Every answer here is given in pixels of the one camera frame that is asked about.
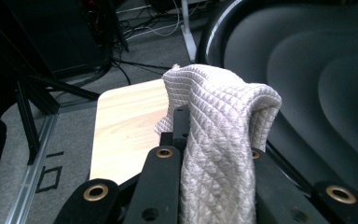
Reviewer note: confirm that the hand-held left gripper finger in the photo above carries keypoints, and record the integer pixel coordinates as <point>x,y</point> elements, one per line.
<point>180,130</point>

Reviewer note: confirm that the white waffle cloth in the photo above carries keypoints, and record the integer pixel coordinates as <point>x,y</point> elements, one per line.
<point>220,124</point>

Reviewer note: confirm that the black wavy ridged tray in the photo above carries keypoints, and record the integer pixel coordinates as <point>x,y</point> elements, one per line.
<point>307,77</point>

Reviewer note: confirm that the white table leg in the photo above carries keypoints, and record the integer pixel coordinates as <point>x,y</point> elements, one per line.
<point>188,34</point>

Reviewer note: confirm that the black floor tape strip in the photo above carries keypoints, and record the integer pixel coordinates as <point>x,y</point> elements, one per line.
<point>55,154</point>

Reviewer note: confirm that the black cabinet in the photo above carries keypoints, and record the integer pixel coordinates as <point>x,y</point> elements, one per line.
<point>59,37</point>

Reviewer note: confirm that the black metal frame stand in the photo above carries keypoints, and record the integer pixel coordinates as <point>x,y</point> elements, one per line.
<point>28,124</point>

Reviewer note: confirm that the aluminium floor rail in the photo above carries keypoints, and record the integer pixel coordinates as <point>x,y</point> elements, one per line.
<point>32,174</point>

